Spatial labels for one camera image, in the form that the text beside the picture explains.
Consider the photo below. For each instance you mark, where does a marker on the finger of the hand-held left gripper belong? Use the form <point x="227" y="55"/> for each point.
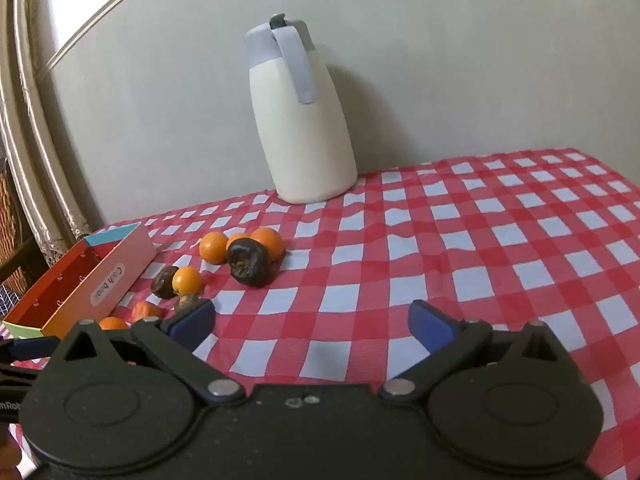
<point x="35" y="347"/>

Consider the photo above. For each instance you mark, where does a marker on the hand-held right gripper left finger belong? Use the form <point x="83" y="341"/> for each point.
<point x="194" y="319"/>

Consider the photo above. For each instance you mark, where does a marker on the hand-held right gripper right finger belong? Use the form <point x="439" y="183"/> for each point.
<point x="431" y="326"/>

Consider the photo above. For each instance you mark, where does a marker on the small brown shrivelled fruit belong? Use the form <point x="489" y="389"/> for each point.
<point x="187" y="301"/>

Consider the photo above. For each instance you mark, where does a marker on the orange tangerine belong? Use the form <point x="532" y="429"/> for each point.
<point x="214" y="246"/>
<point x="114" y="323"/>
<point x="271" y="240"/>
<point x="146" y="310"/>
<point x="239" y="238"/>
<point x="188" y="281"/>

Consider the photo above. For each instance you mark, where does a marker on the small dark mangosteen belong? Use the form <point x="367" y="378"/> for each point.
<point x="162" y="282"/>

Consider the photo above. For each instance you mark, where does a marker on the large dark mangosteen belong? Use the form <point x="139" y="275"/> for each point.
<point x="248" y="262"/>

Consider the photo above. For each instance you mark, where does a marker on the red cardboard box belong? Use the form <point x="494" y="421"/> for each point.
<point x="120" y="266"/>

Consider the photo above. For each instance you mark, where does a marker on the black white checkered blanket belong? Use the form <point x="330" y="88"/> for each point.
<point x="6" y="299"/>

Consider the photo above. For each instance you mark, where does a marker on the red white checkered tablecloth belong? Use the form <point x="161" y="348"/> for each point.
<point x="450" y="260"/>

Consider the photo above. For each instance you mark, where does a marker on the dark wooden sofa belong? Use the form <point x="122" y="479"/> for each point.
<point x="22" y="260"/>

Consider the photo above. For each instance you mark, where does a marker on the orange woven sofa cushion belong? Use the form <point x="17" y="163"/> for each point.
<point x="6" y="215"/>

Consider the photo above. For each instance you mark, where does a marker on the white thermos jug grey lid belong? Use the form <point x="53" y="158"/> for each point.
<point x="305" y="150"/>

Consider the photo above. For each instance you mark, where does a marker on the beige satin curtain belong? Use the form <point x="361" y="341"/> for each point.
<point x="35" y="135"/>

